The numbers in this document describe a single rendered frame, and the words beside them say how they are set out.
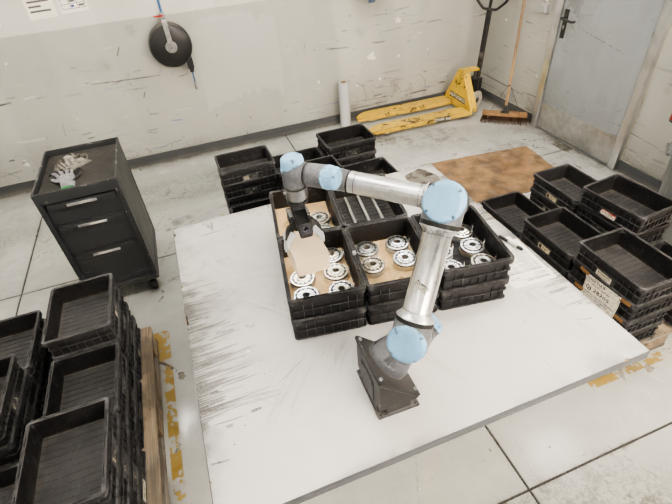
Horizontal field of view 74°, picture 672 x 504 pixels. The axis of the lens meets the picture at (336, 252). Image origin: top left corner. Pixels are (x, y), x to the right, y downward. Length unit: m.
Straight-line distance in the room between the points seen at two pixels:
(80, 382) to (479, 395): 1.78
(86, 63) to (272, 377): 3.65
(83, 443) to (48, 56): 3.47
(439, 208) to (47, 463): 1.71
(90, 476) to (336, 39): 4.26
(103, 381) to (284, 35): 3.57
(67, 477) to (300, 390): 0.92
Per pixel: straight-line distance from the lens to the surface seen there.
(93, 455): 2.07
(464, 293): 1.90
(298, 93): 5.03
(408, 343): 1.31
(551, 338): 1.93
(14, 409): 2.37
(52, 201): 2.96
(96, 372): 2.48
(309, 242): 1.59
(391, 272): 1.88
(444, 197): 1.25
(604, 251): 2.78
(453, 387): 1.70
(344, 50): 5.08
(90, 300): 2.70
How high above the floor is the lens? 2.10
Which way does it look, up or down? 39 degrees down
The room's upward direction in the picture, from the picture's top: 5 degrees counter-clockwise
